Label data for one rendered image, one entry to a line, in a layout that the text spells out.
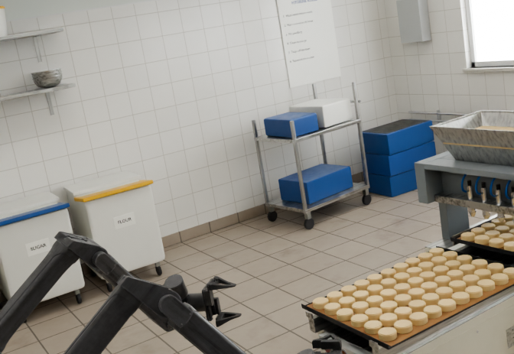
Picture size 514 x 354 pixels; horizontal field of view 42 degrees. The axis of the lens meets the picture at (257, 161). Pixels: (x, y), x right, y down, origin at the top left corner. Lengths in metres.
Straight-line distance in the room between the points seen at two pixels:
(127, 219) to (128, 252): 0.26
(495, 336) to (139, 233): 3.40
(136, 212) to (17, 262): 0.91
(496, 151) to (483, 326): 0.61
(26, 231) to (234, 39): 2.55
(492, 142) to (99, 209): 3.28
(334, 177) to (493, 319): 3.92
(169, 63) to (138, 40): 0.33
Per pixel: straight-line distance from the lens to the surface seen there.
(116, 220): 5.08
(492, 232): 2.58
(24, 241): 4.93
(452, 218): 2.76
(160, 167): 5.86
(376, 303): 2.10
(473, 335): 2.17
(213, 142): 6.06
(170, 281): 2.08
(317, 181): 5.85
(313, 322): 2.13
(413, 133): 6.44
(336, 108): 5.94
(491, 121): 2.72
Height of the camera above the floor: 1.80
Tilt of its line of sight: 12 degrees down
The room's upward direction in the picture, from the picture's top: 10 degrees counter-clockwise
